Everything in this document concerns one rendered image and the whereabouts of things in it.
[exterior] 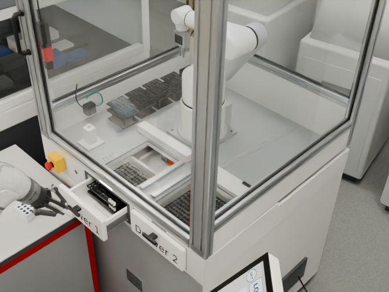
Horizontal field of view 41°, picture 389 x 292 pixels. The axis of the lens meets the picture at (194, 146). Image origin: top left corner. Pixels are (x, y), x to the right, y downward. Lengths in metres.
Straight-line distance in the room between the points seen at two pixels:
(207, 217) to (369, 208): 2.02
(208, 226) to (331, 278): 1.50
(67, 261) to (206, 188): 1.01
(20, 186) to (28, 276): 0.64
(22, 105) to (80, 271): 0.87
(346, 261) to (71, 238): 1.62
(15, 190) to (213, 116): 0.72
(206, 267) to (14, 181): 0.71
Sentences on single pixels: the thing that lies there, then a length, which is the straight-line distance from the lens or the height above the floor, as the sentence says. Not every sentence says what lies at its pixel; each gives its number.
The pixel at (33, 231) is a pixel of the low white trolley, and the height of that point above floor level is 0.76.
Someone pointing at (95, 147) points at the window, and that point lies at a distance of 2.10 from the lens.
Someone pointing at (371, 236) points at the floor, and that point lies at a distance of 3.40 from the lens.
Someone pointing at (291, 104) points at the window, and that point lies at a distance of 1.82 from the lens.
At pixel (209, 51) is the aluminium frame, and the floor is 1.73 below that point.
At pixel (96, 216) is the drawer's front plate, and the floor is 0.93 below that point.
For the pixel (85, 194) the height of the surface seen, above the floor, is 0.84.
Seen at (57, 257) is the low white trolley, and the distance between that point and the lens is 2.39.
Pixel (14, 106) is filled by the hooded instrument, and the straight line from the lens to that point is 2.75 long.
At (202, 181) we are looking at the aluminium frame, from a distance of 1.61.
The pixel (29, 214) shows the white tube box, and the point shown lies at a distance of 2.28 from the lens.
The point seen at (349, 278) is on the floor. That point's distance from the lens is 3.14.
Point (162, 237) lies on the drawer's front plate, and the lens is 1.94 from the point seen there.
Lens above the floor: 2.35
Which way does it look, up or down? 38 degrees down
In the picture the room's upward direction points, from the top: 2 degrees clockwise
